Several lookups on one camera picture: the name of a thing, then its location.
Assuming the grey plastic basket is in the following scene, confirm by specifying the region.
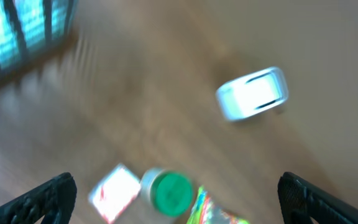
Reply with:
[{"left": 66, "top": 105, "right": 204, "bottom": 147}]
[{"left": 0, "top": 0, "right": 78, "bottom": 81}]

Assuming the green lid jar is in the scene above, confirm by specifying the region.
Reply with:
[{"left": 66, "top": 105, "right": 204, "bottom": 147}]
[{"left": 140, "top": 167, "right": 194, "bottom": 217}]

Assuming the small red white box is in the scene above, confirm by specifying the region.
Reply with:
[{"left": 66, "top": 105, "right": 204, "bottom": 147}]
[{"left": 88, "top": 164, "right": 141, "bottom": 224}]

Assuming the green Haribo candy bag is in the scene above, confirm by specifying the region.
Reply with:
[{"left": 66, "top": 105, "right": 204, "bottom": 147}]
[{"left": 186, "top": 186, "right": 249, "bottom": 224}]

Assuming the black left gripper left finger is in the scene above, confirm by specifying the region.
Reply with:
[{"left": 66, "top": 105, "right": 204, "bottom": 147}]
[{"left": 0, "top": 172, "right": 77, "bottom": 224}]

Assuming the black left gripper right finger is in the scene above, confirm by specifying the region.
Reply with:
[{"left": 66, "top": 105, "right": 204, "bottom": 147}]
[{"left": 278, "top": 172, "right": 358, "bottom": 224}]

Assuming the white barcode scanner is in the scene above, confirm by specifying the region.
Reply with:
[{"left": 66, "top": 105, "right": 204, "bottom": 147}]
[{"left": 216, "top": 67, "right": 288, "bottom": 122}]

